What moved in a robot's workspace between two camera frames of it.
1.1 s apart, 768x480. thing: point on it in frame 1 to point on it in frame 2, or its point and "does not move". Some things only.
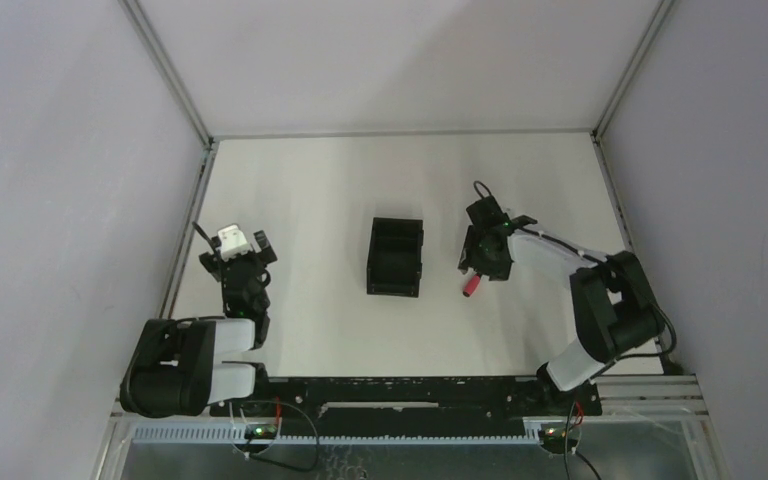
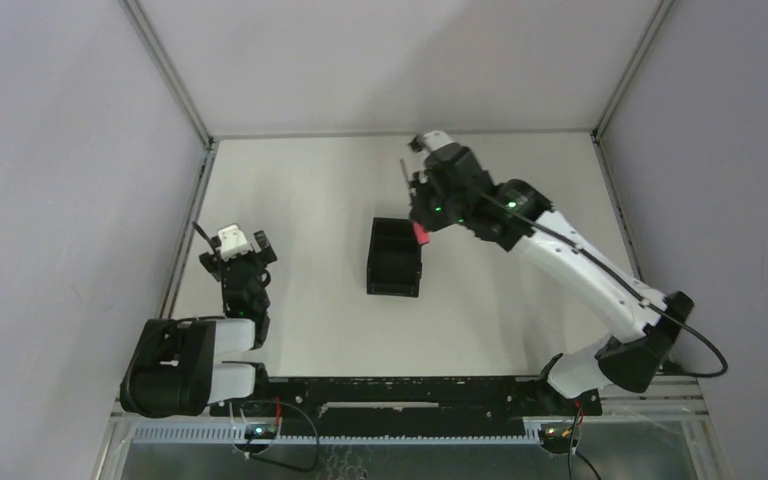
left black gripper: (236, 263) does not move
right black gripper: (471, 259) to (428, 218)
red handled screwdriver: (471, 285) to (421, 231)
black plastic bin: (395, 257) does not move
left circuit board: (261, 431) does not move
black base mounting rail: (474, 397) does not move
